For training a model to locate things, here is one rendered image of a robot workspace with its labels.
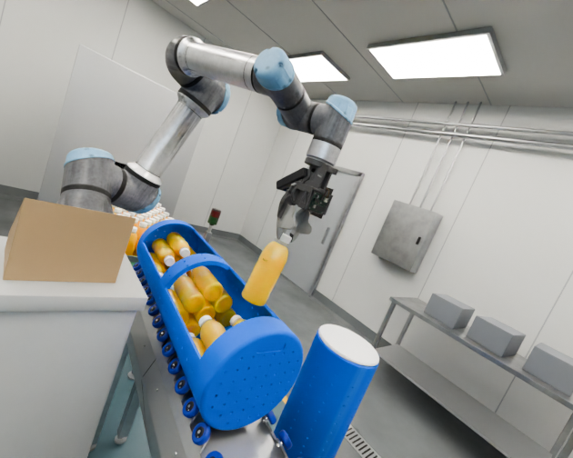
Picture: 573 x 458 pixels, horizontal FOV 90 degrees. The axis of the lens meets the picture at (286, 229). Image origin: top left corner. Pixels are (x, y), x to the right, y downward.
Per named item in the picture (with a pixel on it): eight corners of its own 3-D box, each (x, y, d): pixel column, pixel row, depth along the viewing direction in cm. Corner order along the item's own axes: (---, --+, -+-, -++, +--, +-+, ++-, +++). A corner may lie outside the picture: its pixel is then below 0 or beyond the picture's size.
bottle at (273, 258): (250, 294, 81) (279, 234, 80) (268, 308, 77) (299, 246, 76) (234, 294, 75) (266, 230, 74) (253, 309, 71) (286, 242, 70)
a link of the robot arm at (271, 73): (160, 15, 80) (297, 38, 56) (188, 48, 89) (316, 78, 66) (138, 52, 79) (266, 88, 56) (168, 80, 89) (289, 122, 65)
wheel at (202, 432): (210, 421, 67) (215, 423, 68) (194, 420, 69) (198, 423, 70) (203, 444, 64) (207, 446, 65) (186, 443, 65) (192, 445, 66)
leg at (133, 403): (115, 445, 150) (151, 340, 141) (114, 435, 154) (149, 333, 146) (126, 443, 153) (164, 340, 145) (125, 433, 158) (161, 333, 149)
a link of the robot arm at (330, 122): (333, 104, 74) (364, 110, 70) (316, 145, 75) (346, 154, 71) (321, 89, 67) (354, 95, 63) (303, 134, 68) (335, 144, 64)
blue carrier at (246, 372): (184, 446, 64) (225, 334, 60) (128, 272, 131) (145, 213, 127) (282, 416, 82) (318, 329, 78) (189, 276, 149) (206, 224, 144)
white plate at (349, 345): (387, 353, 129) (386, 356, 130) (336, 320, 145) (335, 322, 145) (366, 373, 107) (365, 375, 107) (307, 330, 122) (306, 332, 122)
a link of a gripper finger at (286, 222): (280, 242, 67) (299, 207, 67) (266, 233, 72) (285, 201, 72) (288, 246, 69) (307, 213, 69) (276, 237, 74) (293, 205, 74)
